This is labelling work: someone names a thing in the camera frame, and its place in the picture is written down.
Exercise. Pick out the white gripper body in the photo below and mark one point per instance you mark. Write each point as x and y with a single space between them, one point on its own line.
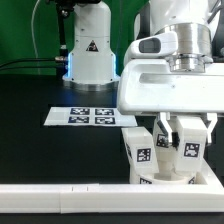
148 86

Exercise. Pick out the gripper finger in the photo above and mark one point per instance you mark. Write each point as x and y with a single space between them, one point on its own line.
166 123
210 122

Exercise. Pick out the white L-shaped fence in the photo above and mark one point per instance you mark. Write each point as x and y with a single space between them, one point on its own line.
205 195

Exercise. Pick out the white marker sheet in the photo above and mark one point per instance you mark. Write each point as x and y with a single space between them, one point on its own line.
88 116

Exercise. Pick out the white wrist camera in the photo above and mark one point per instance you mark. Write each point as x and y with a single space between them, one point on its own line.
157 46

